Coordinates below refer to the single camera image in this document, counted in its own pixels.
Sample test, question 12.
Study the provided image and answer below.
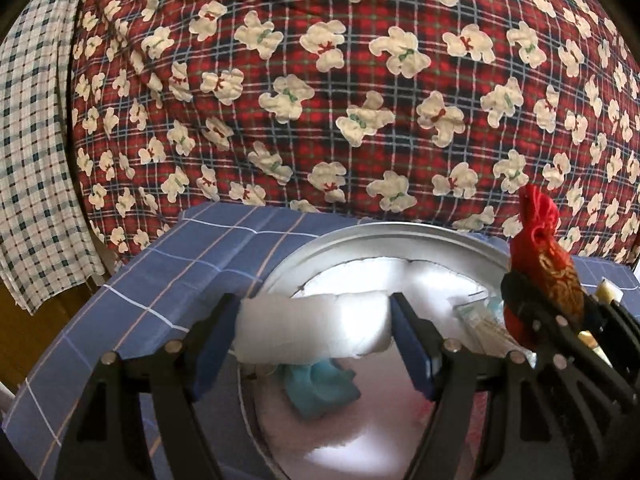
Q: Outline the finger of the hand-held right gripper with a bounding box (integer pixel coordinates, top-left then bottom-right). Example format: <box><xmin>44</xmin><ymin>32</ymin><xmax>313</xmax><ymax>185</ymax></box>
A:
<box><xmin>580</xmin><ymin>297</ymin><xmax>640</xmax><ymax>396</ymax></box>
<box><xmin>501</xmin><ymin>272</ymin><xmax>640</xmax><ymax>480</ymax></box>

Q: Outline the navy round tin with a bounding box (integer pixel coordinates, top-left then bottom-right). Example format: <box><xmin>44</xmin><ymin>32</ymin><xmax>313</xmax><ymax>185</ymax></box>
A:
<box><xmin>240</xmin><ymin>222</ymin><xmax>531</xmax><ymax>480</ymax></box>

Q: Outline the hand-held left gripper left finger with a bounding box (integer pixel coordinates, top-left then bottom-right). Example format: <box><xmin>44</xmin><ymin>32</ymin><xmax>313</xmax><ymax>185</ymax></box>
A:
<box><xmin>55</xmin><ymin>292</ymin><xmax>243</xmax><ymax>480</ymax></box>

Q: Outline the teal cloth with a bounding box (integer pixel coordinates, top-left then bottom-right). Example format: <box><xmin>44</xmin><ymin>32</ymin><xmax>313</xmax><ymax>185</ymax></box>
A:
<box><xmin>277</xmin><ymin>357</ymin><xmax>361</xmax><ymax>418</ymax></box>

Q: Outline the red embroidered pouch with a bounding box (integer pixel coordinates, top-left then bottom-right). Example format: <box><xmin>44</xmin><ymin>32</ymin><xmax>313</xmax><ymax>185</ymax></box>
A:
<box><xmin>502</xmin><ymin>182</ymin><xmax>586</xmax><ymax>351</ymax></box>

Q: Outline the cotton swab pack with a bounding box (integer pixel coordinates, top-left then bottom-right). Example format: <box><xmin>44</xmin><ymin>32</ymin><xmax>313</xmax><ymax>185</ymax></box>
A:
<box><xmin>470</xmin><ymin>317</ymin><xmax>536</xmax><ymax>356</ymax></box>

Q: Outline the yellow-brown sachet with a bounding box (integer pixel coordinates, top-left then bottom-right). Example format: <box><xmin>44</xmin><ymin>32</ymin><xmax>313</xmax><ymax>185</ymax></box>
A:
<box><xmin>595</xmin><ymin>277</ymin><xmax>623</xmax><ymax>306</ymax></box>

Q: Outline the light blue packet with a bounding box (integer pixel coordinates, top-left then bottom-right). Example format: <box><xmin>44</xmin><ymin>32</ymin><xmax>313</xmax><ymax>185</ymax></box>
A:
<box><xmin>452</xmin><ymin>295</ymin><xmax>506</xmax><ymax>326</ymax></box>

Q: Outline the blue checked bed sheet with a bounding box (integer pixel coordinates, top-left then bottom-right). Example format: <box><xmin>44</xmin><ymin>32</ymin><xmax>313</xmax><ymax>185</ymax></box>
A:
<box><xmin>0</xmin><ymin>202</ymin><xmax>640</xmax><ymax>480</ymax></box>

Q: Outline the white checked cloth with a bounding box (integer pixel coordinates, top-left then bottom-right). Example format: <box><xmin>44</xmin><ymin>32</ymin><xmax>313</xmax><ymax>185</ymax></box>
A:
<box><xmin>0</xmin><ymin>0</ymin><xmax>108</xmax><ymax>316</ymax></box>

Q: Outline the red plaid bear quilt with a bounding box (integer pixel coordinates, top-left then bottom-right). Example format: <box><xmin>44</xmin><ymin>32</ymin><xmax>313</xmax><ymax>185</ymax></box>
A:
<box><xmin>70</xmin><ymin>0</ymin><xmax>640</xmax><ymax>271</ymax></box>

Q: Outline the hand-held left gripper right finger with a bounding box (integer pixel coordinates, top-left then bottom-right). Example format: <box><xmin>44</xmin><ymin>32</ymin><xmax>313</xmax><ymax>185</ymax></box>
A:
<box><xmin>390</xmin><ymin>292</ymin><xmax>596</xmax><ymax>480</ymax></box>

